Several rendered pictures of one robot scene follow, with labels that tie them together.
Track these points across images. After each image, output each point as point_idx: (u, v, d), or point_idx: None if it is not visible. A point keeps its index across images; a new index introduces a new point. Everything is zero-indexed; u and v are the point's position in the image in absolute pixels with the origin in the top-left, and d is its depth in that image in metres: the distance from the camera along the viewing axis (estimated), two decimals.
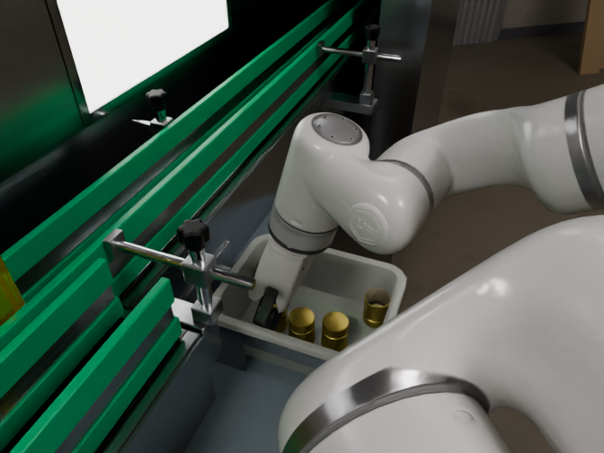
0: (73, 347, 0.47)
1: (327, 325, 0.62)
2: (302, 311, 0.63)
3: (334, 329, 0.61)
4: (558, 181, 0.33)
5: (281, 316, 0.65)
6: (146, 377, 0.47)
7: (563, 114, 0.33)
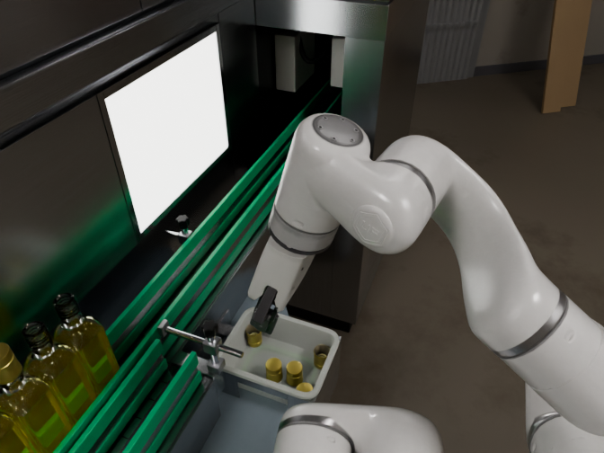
0: (143, 389, 0.86)
1: (288, 370, 1.01)
2: (274, 360, 1.02)
3: (293, 372, 1.00)
4: (502, 340, 0.43)
5: None
6: (183, 406, 0.86)
7: (549, 315, 0.42)
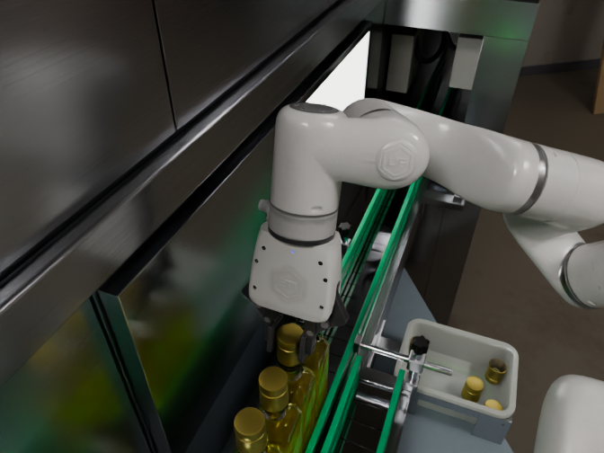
0: (347, 409, 0.82)
1: (470, 386, 0.96)
2: (283, 332, 0.61)
3: (475, 388, 0.95)
4: (525, 189, 0.52)
5: (262, 419, 0.55)
6: (391, 427, 0.81)
7: (537, 151, 0.53)
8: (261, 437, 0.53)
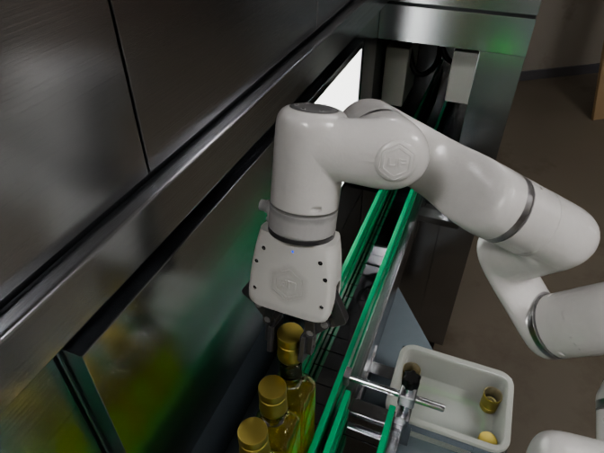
0: (335, 446, 0.79)
1: (296, 339, 0.60)
2: (265, 385, 0.59)
3: (300, 333, 0.60)
4: (509, 217, 0.53)
5: None
6: None
7: (526, 184, 0.54)
8: None
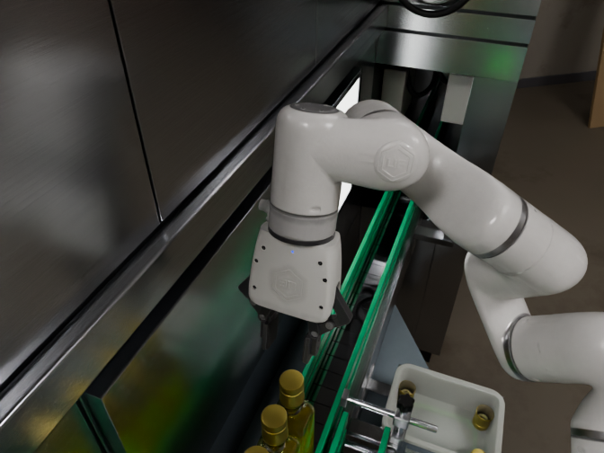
0: None
1: (297, 386, 0.66)
2: (268, 414, 0.63)
3: (300, 380, 0.67)
4: (501, 234, 0.53)
5: None
6: None
7: (520, 203, 0.54)
8: None
